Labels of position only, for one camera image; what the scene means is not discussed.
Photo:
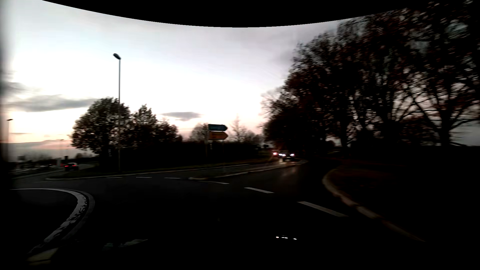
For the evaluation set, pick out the dark grass verge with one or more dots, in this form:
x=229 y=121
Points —
x=408 y=191

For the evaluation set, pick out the grass verge with kerb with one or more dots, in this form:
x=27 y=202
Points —
x=112 y=171

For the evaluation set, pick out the road markings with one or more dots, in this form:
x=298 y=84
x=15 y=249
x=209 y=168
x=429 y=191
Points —
x=322 y=209

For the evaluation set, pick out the kerbed roundabout island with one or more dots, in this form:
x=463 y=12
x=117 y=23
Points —
x=33 y=213

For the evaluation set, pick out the row of large trees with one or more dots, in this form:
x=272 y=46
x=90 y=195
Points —
x=375 y=93

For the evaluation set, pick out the direction signs on post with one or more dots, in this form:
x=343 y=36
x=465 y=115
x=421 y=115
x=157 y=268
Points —
x=216 y=132

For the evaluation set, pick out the dark hedge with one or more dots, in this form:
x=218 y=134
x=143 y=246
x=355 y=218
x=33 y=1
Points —
x=187 y=153

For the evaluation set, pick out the group of dark trees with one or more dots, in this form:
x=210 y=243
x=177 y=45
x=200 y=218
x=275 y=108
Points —
x=112 y=129

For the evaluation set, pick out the dark asphalt road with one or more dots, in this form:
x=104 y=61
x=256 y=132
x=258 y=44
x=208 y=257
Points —
x=195 y=210

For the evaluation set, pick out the car with red tail lamps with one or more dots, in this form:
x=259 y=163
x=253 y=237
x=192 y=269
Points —
x=71 y=166

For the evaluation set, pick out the car's own bonnet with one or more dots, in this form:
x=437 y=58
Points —
x=240 y=255

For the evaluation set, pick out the car with lit headlights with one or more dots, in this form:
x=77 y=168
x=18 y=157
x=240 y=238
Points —
x=287 y=154

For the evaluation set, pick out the tall lamp post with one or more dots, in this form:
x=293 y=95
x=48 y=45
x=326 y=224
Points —
x=119 y=112

